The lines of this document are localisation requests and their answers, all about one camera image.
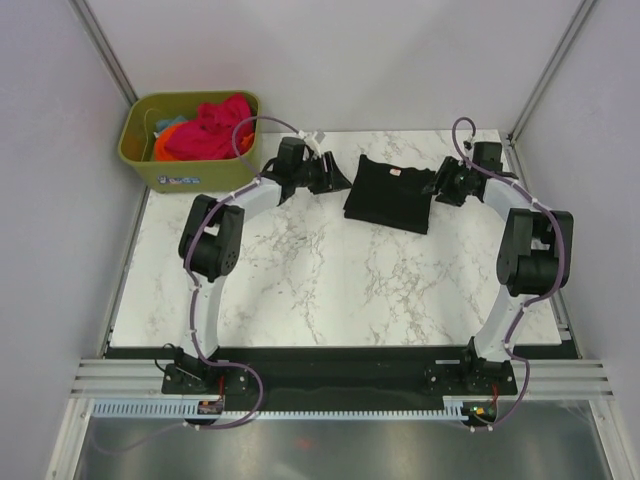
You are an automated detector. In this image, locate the left aluminium frame post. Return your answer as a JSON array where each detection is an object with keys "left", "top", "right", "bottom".
[{"left": 68, "top": 0, "right": 138, "bottom": 105}]

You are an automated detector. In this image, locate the orange t shirt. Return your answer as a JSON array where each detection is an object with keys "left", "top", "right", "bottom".
[{"left": 154, "top": 121, "right": 193, "bottom": 162}]

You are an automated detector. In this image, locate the white slotted cable duct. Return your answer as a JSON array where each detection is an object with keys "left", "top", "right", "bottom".
[{"left": 92, "top": 399, "right": 468, "bottom": 421}]

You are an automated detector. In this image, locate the aluminium frame post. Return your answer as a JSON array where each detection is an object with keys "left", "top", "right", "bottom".
[
  {"left": 68, "top": 0, "right": 138, "bottom": 105},
  {"left": 507, "top": 0, "right": 599, "bottom": 145}
]

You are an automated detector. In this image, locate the right aluminium frame post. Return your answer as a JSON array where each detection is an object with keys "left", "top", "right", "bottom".
[{"left": 507, "top": 0, "right": 599, "bottom": 145}]

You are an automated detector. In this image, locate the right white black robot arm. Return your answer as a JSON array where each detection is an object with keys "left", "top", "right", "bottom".
[{"left": 425, "top": 139, "right": 574, "bottom": 394}]

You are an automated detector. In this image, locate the red t shirt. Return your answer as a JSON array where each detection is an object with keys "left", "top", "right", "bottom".
[{"left": 188, "top": 93, "right": 252, "bottom": 161}]

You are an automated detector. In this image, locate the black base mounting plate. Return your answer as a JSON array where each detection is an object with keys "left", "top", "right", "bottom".
[{"left": 162, "top": 346, "right": 517, "bottom": 412}]

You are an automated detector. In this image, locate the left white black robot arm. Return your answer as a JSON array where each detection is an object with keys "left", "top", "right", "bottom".
[{"left": 174, "top": 137, "right": 352, "bottom": 393}]

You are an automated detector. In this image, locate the olive green plastic bin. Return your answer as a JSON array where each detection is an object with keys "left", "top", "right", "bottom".
[{"left": 118, "top": 90, "right": 261, "bottom": 193}]

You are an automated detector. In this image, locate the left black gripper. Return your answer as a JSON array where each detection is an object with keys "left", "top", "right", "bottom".
[{"left": 293, "top": 153, "right": 352, "bottom": 197}]

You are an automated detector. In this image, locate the black t shirt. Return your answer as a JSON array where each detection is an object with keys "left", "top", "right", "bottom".
[{"left": 343, "top": 154, "right": 435, "bottom": 235}]

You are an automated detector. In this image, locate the light blue t shirt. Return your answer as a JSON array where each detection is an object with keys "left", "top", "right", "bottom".
[{"left": 155, "top": 115, "right": 188, "bottom": 134}]

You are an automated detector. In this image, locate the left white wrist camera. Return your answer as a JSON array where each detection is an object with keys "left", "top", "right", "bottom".
[{"left": 298, "top": 130, "right": 325, "bottom": 156}]

